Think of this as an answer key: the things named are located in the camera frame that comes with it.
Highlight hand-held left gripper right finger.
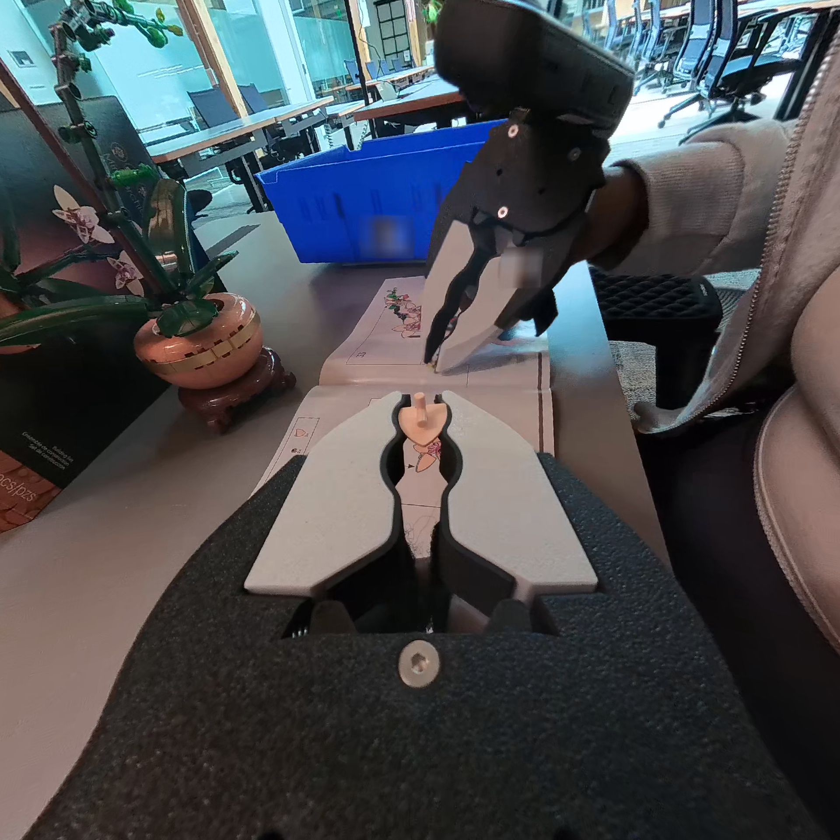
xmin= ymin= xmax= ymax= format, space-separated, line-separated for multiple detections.
xmin=438 ymin=390 xmax=599 ymax=634

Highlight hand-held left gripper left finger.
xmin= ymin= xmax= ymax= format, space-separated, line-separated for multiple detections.
xmin=244 ymin=391 xmax=403 ymax=598

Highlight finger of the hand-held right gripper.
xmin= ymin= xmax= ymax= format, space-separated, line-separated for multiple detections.
xmin=436 ymin=251 xmax=547 ymax=375
xmin=423 ymin=220 xmax=490 ymax=368

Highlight pink petal brick piece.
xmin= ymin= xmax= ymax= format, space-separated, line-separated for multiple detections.
xmin=399 ymin=392 xmax=450 ymax=447

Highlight brick orchid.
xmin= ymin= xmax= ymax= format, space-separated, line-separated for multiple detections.
xmin=0 ymin=0 xmax=298 ymax=434

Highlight person's right forearm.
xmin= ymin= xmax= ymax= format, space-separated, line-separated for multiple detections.
xmin=607 ymin=118 xmax=807 ymax=278

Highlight wood-edged office desk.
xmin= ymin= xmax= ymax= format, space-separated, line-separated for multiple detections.
xmin=354 ymin=66 xmax=473 ymax=132
xmin=147 ymin=95 xmax=336 ymax=191

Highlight grey desk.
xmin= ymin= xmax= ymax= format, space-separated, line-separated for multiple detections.
xmin=0 ymin=210 xmax=670 ymax=840

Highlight person's right hand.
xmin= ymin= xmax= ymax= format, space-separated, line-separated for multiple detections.
xmin=577 ymin=163 xmax=652 ymax=265

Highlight open instruction booklet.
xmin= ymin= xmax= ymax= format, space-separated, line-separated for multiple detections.
xmin=252 ymin=279 xmax=559 ymax=559

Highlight blue plastic bin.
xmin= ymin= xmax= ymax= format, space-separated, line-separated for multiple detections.
xmin=256 ymin=118 xmax=509 ymax=265

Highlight black chair armrest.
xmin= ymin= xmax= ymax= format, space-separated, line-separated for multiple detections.
xmin=591 ymin=266 xmax=726 ymax=409

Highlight person's black pants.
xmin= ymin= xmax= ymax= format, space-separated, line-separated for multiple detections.
xmin=640 ymin=394 xmax=840 ymax=840

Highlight row of black office chairs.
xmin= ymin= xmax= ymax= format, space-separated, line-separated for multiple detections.
xmin=591 ymin=0 xmax=831 ymax=142

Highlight dark orchid set box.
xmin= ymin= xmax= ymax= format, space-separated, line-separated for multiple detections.
xmin=0 ymin=59 xmax=227 ymax=536

